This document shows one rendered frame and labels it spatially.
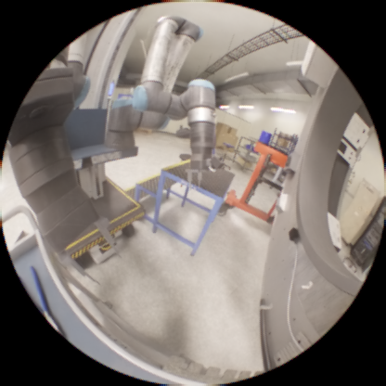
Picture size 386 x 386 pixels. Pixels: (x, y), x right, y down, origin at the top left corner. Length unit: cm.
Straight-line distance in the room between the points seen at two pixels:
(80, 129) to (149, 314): 110
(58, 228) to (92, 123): 70
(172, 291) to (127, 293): 30
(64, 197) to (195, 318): 93
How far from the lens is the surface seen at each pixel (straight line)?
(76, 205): 16
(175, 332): 94
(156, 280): 98
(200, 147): 38
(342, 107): 90
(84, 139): 81
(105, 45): 98
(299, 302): 46
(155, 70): 53
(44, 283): 34
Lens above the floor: 92
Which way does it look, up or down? 29 degrees down
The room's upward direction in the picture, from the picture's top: 18 degrees clockwise
